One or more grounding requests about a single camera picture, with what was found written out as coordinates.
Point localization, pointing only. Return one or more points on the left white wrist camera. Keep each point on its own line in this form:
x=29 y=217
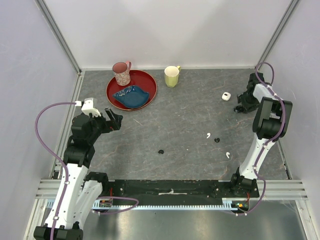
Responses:
x=88 y=107

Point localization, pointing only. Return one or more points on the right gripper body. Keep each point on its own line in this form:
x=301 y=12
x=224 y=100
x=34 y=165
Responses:
x=250 y=101

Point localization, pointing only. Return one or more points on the light blue cable duct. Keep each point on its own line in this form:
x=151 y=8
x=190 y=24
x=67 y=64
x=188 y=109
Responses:
x=226 y=205

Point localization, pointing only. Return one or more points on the white earbud charging case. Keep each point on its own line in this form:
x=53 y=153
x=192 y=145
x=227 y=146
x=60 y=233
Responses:
x=226 y=96

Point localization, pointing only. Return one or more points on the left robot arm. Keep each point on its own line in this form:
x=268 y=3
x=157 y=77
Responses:
x=78 y=189

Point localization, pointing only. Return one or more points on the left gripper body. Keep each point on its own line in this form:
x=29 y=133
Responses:
x=106 y=126

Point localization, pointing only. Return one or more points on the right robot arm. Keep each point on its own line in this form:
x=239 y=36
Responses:
x=269 y=125

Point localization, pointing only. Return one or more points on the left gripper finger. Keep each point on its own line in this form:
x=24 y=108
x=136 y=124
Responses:
x=110 y=114
x=118 y=121

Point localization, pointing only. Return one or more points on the blue leaf-shaped dish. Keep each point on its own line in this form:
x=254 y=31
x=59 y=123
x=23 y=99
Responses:
x=132 y=97

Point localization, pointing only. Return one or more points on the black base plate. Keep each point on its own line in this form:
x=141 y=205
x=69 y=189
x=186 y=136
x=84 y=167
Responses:
x=179 y=192

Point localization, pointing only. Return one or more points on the yellow-green mug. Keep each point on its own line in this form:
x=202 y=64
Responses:
x=171 y=75

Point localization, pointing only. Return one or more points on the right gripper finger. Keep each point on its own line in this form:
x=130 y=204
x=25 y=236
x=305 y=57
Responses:
x=239 y=109
x=240 y=98

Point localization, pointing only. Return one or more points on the red round tray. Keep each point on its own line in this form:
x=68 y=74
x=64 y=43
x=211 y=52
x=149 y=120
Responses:
x=139 y=78

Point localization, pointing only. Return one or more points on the pink floral mug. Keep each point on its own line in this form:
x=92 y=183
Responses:
x=121 y=72

